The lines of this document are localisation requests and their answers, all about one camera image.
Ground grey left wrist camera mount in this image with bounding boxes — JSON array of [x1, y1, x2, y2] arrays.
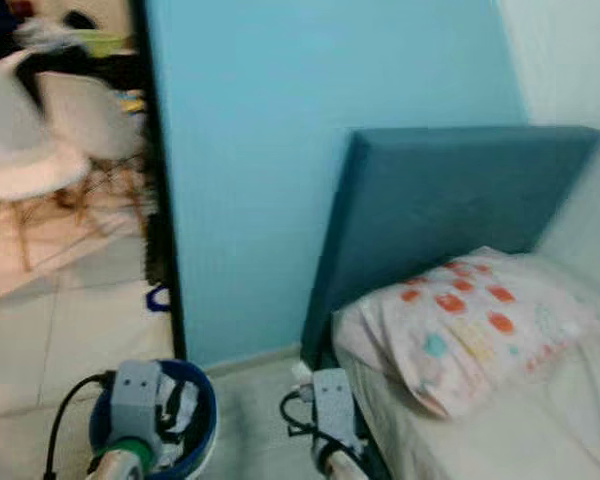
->
[[110, 360, 171, 446]]

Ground crumpled white plastic bag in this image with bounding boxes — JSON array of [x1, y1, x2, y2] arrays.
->
[[155, 380, 203, 466]]

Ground grey clothes pile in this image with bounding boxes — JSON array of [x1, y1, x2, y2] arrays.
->
[[20, 18, 91, 51]]

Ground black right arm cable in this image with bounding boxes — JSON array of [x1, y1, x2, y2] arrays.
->
[[280, 388, 391, 480]]

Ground green plastic basket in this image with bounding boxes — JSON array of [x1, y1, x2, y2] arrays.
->
[[75, 30, 131, 59]]

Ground black foam floor mat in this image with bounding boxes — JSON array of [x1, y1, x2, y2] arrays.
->
[[143, 210, 169, 286]]

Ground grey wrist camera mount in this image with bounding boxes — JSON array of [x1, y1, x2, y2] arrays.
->
[[110, 360, 171, 446], [312, 368, 361, 451]]

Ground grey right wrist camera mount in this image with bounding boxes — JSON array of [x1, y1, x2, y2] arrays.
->
[[312, 368, 361, 451]]

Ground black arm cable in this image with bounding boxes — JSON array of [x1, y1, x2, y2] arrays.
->
[[280, 388, 391, 480], [43, 372, 116, 480]]

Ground pink strawberry print pillow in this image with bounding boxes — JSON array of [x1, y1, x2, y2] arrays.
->
[[330, 247, 600, 421]]

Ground blue plastic bucket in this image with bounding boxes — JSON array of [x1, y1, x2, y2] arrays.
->
[[88, 360, 219, 480]]

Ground blue ring shaped item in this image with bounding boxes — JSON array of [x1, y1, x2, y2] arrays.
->
[[145, 282, 173, 313]]

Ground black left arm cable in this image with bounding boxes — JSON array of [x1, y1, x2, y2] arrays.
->
[[43, 372, 116, 480]]

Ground black door frame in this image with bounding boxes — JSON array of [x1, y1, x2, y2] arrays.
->
[[130, 0, 191, 366]]

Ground black table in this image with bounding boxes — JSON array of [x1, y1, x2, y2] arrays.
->
[[30, 45, 146, 101]]

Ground white shell chair wooden legs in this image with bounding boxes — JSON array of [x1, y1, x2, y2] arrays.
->
[[0, 55, 81, 271], [40, 70, 151, 236]]

